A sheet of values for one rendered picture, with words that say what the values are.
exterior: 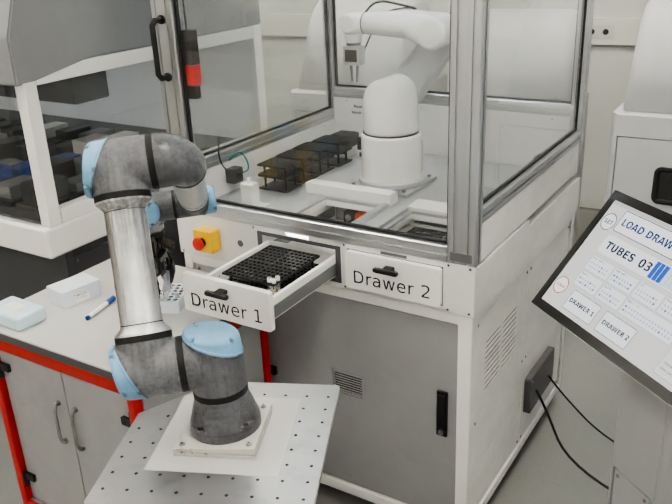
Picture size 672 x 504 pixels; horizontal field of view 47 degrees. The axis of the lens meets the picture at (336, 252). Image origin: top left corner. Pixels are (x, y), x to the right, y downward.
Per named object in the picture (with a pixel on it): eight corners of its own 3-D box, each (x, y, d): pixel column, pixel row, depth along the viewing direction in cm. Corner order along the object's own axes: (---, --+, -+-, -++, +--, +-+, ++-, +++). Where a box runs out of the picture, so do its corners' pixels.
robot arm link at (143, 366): (189, 395, 156) (148, 126, 157) (112, 408, 154) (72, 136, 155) (192, 388, 167) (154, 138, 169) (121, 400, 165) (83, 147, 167)
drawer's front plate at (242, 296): (271, 333, 197) (268, 293, 193) (185, 309, 212) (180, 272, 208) (275, 330, 199) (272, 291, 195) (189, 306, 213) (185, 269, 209)
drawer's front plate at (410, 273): (439, 308, 207) (439, 270, 202) (345, 286, 221) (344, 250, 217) (442, 305, 208) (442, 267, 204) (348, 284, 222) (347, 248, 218)
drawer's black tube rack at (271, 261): (275, 306, 207) (273, 284, 205) (224, 293, 216) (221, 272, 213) (320, 275, 224) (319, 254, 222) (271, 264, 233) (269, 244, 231)
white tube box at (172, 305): (179, 313, 222) (178, 301, 221) (151, 313, 223) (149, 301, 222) (192, 294, 234) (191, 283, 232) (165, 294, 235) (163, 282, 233)
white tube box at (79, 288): (64, 309, 228) (61, 293, 226) (49, 301, 233) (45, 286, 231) (102, 294, 236) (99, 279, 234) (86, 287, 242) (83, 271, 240)
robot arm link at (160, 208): (170, 196, 195) (171, 184, 205) (125, 203, 193) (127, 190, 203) (176, 226, 198) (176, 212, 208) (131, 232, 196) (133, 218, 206)
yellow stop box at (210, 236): (210, 255, 241) (208, 233, 238) (193, 251, 244) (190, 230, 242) (221, 249, 245) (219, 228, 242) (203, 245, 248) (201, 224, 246)
